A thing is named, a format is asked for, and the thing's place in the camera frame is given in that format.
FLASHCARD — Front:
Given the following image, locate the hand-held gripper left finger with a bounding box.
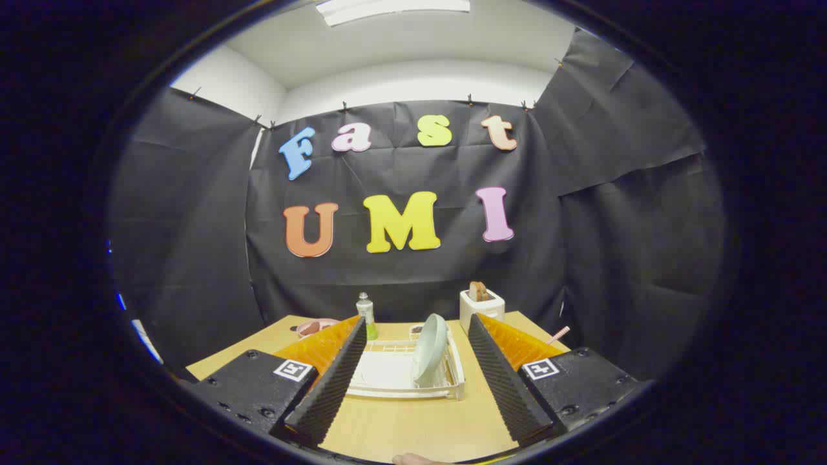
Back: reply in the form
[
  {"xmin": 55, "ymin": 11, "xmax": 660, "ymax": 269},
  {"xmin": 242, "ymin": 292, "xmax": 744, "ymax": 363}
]
[{"xmin": 191, "ymin": 315, "xmax": 368, "ymax": 450}]

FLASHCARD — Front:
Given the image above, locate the white drip tray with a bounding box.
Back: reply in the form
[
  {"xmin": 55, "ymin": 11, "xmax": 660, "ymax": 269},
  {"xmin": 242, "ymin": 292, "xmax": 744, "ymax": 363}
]
[{"xmin": 352, "ymin": 349, "xmax": 417, "ymax": 388}]

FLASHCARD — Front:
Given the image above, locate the white wire dish rack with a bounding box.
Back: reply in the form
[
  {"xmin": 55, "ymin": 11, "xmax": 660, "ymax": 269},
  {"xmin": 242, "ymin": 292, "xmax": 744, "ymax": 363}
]
[{"xmin": 346, "ymin": 323, "xmax": 466, "ymax": 401}]

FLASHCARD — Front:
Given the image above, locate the pink plate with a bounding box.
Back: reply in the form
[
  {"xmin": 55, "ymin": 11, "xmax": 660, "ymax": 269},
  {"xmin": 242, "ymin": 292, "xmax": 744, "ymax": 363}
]
[{"xmin": 296, "ymin": 318, "xmax": 341, "ymax": 339}]

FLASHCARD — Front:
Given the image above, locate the ceiling light panel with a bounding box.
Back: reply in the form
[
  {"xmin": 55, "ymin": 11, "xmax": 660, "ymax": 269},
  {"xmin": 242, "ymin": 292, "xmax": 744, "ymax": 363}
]
[{"xmin": 315, "ymin": 0, "xmax": 471, "ymax": 26}]

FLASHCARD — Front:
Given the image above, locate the pale green plate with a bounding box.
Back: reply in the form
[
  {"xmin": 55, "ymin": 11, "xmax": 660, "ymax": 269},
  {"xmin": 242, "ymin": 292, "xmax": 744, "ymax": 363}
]
[{"xmin": 412, "ymin": 314, "xmax": 449, "ymax": 385}]

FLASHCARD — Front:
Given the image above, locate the white toaster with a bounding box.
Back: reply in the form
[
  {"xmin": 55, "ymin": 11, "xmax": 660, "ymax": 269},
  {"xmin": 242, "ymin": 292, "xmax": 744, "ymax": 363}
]
[{"xmin": 459, "ymin": 289, "xmax": 505, "ymax": 335}]

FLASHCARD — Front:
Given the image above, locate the black backdrop cloth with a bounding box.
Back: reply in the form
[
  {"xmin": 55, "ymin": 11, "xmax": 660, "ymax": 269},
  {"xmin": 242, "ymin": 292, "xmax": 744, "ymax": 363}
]
[{"xmin": 107, "ymin": 29, "xmax": 728, "ymax": 388}]

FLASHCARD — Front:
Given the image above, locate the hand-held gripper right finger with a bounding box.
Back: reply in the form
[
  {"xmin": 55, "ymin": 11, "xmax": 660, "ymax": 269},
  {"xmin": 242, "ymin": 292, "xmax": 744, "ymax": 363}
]
[{"xmin": 467, "ymin": 314, "xmax": 640, "ymax": 448}]

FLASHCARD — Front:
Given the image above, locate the clear bottle with green liquid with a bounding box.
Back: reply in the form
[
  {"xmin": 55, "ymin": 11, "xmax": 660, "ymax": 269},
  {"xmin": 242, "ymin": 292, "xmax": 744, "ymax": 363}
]
[{"xmin": 357, "ymin": 292, "xmax": 379, "ymax": 341}]

